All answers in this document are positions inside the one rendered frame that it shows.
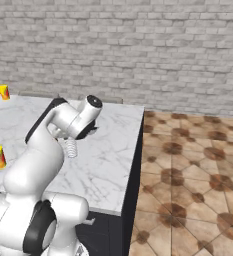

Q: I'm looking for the grey stool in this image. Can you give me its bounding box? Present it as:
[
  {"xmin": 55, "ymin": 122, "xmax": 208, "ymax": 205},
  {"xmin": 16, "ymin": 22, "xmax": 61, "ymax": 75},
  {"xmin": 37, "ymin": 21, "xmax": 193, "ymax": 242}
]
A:
[{"xmin": 100, "ymin": 96, "xmax": 124, "ymax": 105}]

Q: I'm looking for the clear ribbed bottle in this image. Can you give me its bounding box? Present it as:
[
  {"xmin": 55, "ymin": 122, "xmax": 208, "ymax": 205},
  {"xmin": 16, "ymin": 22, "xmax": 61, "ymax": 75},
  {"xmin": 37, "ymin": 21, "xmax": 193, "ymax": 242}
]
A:
[{"xmin": 64, "ymin": 138, "xmax": 79, "ymax": 159}]

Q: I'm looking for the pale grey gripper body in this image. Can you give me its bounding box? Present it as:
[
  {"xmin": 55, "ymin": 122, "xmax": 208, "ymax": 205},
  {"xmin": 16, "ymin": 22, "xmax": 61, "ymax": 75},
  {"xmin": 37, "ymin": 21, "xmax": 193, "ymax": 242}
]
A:
[{"xmin": 51, "ymin": 126, "xmax": 69, "ymax": 140}]

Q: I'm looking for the silver cupboard handle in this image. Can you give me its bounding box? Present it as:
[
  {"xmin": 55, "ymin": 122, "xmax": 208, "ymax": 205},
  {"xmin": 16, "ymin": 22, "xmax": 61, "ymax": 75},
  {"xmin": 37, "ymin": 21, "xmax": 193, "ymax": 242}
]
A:
[{"xmin": 82, "ymin": 217, "xmax": 97, "ymax": 226}]

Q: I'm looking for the dark cupboard door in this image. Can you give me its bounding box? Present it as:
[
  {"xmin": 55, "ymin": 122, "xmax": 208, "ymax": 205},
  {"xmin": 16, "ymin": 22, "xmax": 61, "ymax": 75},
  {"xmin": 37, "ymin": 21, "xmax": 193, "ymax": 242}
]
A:
[{"xmin": 75, "ymin": 211, "xmax": 124, "ymax": 256}]

